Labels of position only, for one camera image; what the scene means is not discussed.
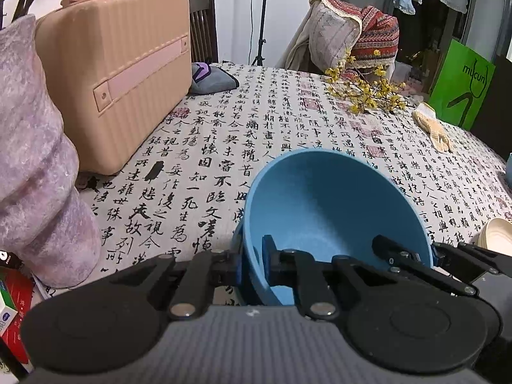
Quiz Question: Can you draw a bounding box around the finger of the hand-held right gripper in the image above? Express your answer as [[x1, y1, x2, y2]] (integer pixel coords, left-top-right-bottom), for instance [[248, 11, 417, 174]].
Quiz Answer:
[[372, 235, 479, 298], [433, 242, 512, 283]]

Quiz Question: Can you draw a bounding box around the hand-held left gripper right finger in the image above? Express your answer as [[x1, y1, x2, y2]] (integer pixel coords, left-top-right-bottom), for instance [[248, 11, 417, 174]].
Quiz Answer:
[[262, 235, 404, 321]]

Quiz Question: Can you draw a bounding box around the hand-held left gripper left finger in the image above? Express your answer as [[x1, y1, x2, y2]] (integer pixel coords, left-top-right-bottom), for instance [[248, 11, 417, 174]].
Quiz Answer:
[[102, 249, 243, 321]]

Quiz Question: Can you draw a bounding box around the calligraphy printed tablecloth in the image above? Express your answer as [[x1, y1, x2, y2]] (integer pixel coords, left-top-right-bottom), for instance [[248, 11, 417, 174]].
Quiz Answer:
[[32, 62, 512, 316]]

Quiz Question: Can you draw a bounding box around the white yellow knit glove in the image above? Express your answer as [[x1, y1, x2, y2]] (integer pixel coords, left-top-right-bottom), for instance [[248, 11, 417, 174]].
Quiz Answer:
[[412, 102, 453, 153]]

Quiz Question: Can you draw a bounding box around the black paper bag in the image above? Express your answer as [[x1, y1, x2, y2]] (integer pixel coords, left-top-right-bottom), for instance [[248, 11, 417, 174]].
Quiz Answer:
[[470, 48, 512, 156]]

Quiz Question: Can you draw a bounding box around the yellow flower branch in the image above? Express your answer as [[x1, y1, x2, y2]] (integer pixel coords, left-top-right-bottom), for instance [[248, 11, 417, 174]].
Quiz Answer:
[[325, 50, 409, 116]]

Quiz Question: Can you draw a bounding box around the green paper bag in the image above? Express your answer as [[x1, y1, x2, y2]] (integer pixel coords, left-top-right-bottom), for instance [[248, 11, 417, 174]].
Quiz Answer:
[[429, 39, 497, 131]]

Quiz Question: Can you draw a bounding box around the grey purple cloth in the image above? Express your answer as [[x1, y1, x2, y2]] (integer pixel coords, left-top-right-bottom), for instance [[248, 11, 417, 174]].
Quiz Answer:
[[188, 62, 240, 96]]

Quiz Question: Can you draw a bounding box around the beige draped cloth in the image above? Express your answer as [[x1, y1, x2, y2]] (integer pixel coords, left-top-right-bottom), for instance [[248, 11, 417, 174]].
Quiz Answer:
[[286, 20, 321, 70]]

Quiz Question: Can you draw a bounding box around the studio light on stand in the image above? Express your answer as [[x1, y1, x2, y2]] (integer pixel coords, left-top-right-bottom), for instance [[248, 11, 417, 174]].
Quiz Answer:
[[250, 0, 273, 67]]

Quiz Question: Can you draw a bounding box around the red patterned blanket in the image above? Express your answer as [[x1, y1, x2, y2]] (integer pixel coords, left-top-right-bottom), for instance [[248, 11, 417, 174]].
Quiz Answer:
[[320, 2, 401, 84]]

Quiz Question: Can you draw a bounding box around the black device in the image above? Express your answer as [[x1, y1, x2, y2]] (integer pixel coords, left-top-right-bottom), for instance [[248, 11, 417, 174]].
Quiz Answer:
[[0, 250, 21, 269]]

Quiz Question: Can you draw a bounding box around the red box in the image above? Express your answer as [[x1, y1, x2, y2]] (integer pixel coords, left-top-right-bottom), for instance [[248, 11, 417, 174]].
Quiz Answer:
[[0, 267, 36, 372]]

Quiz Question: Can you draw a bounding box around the white quilted cushion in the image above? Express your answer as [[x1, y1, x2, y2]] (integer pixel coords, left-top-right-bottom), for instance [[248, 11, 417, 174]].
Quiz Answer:
[[310, 0, 363, 73]]

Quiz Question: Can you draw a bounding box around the white blue box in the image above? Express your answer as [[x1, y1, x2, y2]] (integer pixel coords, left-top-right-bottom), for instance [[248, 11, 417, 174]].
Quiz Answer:
[[0, 302, 20, 339]]

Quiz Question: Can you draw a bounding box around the pink small suitcase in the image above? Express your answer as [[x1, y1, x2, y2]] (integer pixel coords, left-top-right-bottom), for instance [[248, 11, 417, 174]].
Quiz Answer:
[[34, 0, 193, 176]]

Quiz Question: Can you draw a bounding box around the dark wooden chair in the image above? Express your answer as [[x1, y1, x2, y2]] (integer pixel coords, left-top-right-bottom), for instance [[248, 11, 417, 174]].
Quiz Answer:
[[188, 0, 220, 65]]

